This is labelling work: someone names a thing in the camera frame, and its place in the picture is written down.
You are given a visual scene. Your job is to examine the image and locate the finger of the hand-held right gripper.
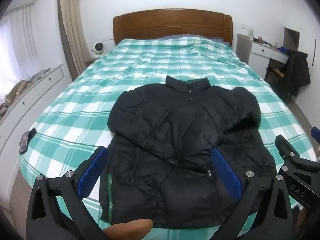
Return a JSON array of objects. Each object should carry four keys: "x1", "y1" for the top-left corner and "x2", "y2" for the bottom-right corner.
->
[
  {"x1": 274, "y1": 134, "x2": 300, "y2": 172},
  {"x1": 311, "y1": 127, "x2": 320, "y2": 153}
]

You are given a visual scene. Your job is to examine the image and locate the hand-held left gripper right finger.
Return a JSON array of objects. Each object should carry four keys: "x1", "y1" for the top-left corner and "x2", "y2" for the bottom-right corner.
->
[{"x1": 211, "y1": 147, "x2": 295, "y2": 240}]

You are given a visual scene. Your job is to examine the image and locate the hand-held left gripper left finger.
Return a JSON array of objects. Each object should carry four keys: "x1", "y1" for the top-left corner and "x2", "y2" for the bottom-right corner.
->
[{"x1": 26, "y1": 145, "x2": 110, "y2": 240}]

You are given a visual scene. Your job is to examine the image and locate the black puffer jacket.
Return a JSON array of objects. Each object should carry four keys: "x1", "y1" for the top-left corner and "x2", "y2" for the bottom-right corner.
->
[{"x1": 99, "y1": 75, "x2": 277, "y2": 230}]

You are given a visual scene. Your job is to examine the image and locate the pile of clothes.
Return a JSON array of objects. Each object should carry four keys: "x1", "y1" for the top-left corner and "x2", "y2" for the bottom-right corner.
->
[{"x1": 0, "y1": 80, "x2": 33, "y2": 117}]

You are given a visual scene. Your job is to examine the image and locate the dark coat on chair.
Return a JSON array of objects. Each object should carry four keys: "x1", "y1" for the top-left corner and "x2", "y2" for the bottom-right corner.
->
[{"x1": 279, "y1": 50, "x2": 310, "y2": 103}]

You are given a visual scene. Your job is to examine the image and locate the smartphone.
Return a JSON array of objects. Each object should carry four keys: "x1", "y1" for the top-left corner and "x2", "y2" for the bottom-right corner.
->
[{"x1": 19, "y1": 131, "x2": 30, "y2": 155}]

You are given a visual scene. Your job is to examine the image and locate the wooden chair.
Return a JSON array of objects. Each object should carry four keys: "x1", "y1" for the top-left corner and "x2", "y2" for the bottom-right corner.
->
[{"x1": 267, "y1": 66, "x2": 285, "y2": 77}]

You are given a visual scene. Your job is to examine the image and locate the white drawer cabinet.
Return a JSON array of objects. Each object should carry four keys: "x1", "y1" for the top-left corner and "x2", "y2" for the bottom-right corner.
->
[{"x1": 0, "y1": 64, "x2": 73, "y2": 155}]

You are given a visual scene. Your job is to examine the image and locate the white desk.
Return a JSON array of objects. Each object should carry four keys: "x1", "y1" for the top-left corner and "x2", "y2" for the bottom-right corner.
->
[{"x1": 236, "y1": 33, "x2": 290, "y2": 80}]

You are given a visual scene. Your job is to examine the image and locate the dark nightstand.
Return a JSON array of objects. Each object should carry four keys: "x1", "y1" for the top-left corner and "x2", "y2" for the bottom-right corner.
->
[{"x1": 85, "y1": 57, "x2": 101, "y2": 67}]

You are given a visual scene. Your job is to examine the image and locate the grey papers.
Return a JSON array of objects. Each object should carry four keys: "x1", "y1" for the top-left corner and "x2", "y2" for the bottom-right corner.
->
[{"x1": 29, "y1": 68, "x2": 52, "y2": 82}]

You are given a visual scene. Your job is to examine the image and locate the green plaid bedsheet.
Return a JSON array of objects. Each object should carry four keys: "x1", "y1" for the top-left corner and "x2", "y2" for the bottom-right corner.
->
[{"x1": 19, "y1": 36, "x2": 319, "y2": 240}]

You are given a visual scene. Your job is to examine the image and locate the small white fan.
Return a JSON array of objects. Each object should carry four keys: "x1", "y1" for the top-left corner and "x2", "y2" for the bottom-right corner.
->
[{"x1": 91, "y1": 42, "x2": 105, "y2": 55}]

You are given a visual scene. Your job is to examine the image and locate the sheer white curtain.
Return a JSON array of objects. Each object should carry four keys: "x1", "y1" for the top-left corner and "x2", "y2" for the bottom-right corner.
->
[{"x1": 0, "y1": 4, "x2": 63, "y2": 88}]

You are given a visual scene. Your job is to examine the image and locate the beige curtain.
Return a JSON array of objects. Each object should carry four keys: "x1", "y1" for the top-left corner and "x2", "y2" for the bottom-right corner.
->
[{"x1": 58, "y1": 0, "x2": 91, "y2": 80}]

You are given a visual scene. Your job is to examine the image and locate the wooden bed headboard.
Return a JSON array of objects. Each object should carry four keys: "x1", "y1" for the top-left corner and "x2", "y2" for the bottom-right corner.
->
[{"x1": 113, "y1": 9, "x2": 233, "y2": 47}]

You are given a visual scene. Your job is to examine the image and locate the grey wall panel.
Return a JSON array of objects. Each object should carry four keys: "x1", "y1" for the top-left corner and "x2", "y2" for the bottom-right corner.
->
[{"x1": 284, "y1": 27, "x2": 300, "y2": 53}]

